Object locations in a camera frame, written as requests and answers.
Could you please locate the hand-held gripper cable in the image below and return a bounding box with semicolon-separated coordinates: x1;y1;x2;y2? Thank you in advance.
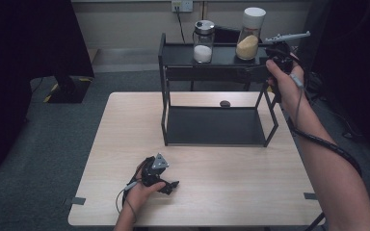
286;72;364;178
115;166;149;224

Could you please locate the white wall socket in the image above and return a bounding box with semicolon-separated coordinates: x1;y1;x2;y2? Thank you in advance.
171;0;195;13

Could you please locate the glass salt jar silver lid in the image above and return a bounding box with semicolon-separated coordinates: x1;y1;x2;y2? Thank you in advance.
192;19;216;64

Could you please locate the black floor cable with plug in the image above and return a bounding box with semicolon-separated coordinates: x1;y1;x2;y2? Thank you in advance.
311;95;364;141

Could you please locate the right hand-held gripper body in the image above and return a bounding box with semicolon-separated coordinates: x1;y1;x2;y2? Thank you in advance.
262;30;312;75

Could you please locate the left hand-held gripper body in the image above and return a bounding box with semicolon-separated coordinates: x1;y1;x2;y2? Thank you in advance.
141;152;171;189

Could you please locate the yellow powder jar white lid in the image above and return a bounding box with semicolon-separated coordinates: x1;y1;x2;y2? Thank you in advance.
235;7;267;62

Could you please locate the black chair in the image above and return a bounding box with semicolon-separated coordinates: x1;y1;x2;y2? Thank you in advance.
190;24;264;92

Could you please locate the wall conduit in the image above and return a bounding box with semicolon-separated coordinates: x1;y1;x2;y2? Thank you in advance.
199;0;208;22

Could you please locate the black power cable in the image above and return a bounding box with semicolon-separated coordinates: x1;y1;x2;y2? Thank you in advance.
174;5;187;44

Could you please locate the right hand-held gripper cable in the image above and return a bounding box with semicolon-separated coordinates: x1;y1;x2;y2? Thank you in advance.
286;72;364;178

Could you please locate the black stand base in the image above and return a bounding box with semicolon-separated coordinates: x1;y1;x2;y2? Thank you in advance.
42;75;93;105

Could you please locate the left hand-held gripper cable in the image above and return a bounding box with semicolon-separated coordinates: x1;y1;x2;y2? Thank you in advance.
115;166;149;224

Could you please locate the person's right hand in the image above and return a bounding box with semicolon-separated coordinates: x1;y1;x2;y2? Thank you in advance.
265;53;308;111

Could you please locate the black curtain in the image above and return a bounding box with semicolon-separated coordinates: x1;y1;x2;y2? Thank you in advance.
0;0;95;177
311;0;370;167

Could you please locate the person's left hand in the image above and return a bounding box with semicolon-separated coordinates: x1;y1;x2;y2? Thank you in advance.
122;161;167;215

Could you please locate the black metal two-tier rack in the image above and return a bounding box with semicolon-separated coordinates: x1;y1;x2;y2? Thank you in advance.
158;32;298;148

